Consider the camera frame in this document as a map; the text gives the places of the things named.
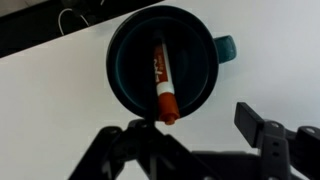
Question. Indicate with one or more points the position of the dark blue mug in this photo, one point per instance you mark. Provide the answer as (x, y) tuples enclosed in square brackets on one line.
[(195, 66)]

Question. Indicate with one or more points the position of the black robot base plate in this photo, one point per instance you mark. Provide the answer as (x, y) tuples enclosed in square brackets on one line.
[(26, 30)]

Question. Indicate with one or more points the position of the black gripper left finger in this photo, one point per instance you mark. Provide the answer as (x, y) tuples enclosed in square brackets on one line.
[(133, 150)]

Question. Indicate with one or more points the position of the orange dry erase marker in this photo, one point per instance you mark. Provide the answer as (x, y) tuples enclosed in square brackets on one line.
[(166, 100)]

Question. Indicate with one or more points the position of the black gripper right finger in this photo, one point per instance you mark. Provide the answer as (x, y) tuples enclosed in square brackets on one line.
[(273, 146)]

